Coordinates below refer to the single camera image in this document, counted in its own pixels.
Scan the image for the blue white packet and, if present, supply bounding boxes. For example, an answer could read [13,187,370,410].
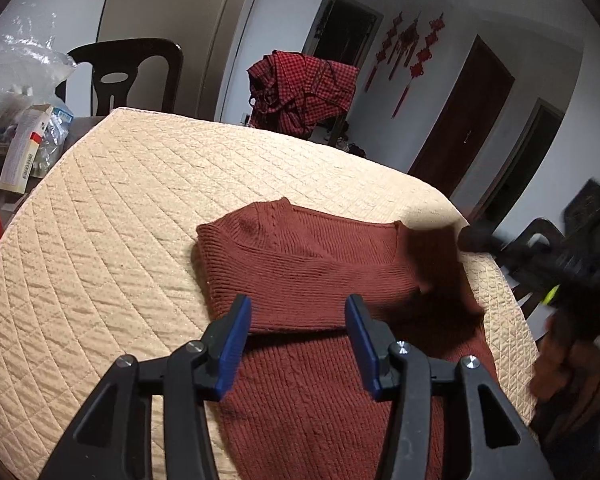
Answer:
[49,106,76,128]

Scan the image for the clear plastic bag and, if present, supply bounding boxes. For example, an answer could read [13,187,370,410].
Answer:
[0,12,78,143]

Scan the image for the rust knitted sweater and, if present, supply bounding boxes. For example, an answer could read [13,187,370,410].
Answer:
[192,197,501,480]

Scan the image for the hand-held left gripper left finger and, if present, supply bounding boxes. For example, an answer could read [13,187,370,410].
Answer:
[37,294,253,480]

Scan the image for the dark doorway frame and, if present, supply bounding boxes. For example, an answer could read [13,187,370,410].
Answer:
[302,0,384,57]

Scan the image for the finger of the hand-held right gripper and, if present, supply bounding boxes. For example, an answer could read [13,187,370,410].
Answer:
[457,224,507,257]

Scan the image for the beige quilted table cover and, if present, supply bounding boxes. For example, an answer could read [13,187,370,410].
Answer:
[0,106,543,480]

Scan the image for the person's right forearm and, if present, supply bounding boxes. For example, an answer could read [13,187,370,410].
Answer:
[529,305,600,441]

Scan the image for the red knot wall decoration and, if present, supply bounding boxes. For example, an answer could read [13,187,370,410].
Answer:
[393,14,447,121]
[390,19,422,82]
[364,10,406,93]

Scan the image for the brown wooden door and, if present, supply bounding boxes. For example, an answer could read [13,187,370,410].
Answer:
[408,34,516,196]

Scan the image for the white cardboard box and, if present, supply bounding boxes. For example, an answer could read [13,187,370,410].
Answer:
[0,104,53,193]

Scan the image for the tall grey cabinet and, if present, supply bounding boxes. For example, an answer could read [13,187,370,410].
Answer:
[97,0,272,122]

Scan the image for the red checkered cloth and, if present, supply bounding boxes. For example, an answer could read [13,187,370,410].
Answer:
[246,51,359,138]

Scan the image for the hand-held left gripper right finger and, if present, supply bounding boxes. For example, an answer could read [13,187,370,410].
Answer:
[344,294,556,480]

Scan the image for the dark side door frame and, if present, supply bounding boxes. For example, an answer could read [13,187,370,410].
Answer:
[467,97,566,222]

